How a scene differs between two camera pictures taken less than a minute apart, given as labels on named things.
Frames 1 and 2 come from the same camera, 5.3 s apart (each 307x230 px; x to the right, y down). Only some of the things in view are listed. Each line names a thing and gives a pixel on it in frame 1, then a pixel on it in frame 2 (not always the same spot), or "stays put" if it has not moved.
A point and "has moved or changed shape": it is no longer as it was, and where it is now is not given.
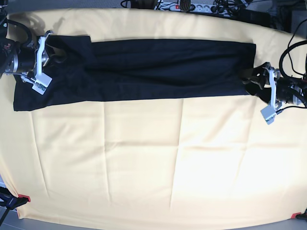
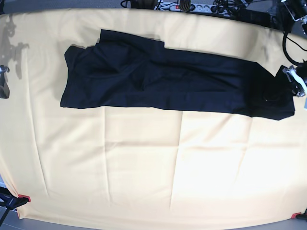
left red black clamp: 9,201 stays put
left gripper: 24,58 to 5,91
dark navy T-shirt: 119,70 has moved or changed shape
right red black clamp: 300,216 stays put
